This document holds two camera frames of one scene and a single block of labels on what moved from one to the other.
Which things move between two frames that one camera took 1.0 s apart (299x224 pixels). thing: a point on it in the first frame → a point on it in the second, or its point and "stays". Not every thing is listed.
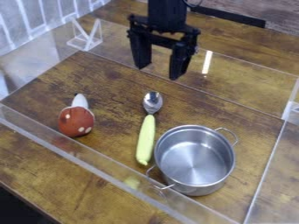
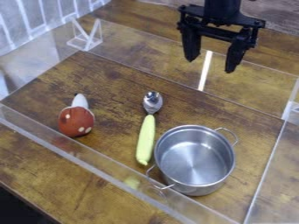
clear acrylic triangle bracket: x=84 y=41 stays
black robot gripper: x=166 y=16 → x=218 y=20
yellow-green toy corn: x=152 y=104 stays
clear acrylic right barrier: x=275 y=203 stays
